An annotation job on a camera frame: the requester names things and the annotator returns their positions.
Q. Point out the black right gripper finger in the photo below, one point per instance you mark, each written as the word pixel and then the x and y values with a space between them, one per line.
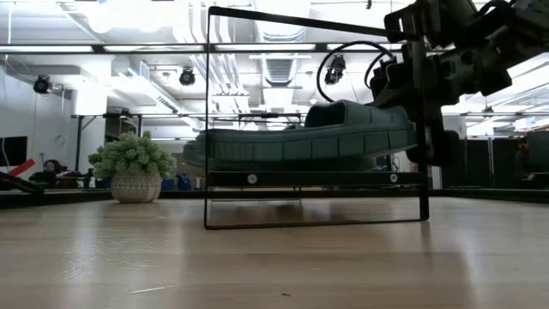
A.
pixel 394 81
pixel 442 148

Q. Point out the wooden shelf with black frame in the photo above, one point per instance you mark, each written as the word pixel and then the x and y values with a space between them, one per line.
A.
pixel 317 179

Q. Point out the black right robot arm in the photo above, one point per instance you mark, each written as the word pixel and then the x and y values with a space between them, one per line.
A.
pixel 527 30

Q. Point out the black partition panels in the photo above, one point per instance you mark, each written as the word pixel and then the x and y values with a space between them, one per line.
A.
pixel 476 163

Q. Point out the black ceiling spotlight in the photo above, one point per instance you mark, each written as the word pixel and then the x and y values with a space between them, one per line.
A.
pixel 43 84
pixel 335 68
pixel 187 76

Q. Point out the person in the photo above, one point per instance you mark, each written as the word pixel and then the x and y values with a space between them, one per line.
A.
pixel 523 159
pixel 51 169

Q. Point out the green plant in white pot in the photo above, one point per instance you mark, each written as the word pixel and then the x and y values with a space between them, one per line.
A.
pixel 133 161

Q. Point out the black background rack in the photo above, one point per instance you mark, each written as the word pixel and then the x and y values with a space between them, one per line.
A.
pixel 79 141

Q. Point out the red bar object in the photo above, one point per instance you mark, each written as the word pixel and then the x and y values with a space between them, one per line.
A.
pixel 22 167

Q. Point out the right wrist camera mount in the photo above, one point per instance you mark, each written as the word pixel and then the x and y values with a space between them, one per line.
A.
pixel 446 21

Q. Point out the black wall monitor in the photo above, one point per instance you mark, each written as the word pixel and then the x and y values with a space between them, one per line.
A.
pixel 13 150

